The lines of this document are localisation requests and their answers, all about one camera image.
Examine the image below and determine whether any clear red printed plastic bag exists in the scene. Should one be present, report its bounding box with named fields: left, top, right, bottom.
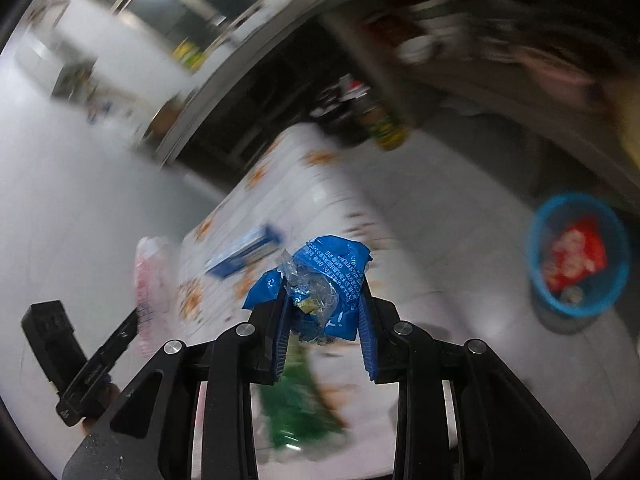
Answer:
left=134, top=236, right=176, bottom=358

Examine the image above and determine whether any red snack bag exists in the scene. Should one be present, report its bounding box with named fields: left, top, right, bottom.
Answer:
left=540, top=217, right=608, bottom=294

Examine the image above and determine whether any blue snack wrapper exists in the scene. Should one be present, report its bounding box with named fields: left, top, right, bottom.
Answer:
left=243, top=235, right=372, bottom=344

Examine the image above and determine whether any blue plastic trash basket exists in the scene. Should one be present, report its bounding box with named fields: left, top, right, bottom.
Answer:
left=526, top=192, right=632, bottom=330

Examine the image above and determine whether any grey kitchen counter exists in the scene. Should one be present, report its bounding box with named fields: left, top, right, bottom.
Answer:
left=156, top=0, right=639, bottom=208

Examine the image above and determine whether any person's hand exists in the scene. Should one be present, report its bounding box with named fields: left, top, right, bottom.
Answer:
left=81, top=382, right=120, bottom=436

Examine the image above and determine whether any clear plastic bottle green label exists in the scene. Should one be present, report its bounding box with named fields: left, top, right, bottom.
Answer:
left=257, top=337, right=348, bottom=463

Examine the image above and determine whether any blue white toothpaste box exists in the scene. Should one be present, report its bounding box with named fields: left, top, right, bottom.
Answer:
left=205, top=224, right=283, bottom=278

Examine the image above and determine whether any floral plastic tablecloth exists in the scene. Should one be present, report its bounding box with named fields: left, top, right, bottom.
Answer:
left=174, top=121, right=452, bottom=476

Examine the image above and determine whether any yellow dish soap bottle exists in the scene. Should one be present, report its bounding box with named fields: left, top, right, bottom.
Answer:
left=172, top=39, right=207, bottom=72

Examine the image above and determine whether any pink plastic basin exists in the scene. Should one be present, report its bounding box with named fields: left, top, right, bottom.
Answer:
left=513, top=46, right=594, bottom=108

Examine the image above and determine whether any red capped bottle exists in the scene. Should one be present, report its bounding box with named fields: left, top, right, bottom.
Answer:
left=345, top=80, right=374, bottom=116

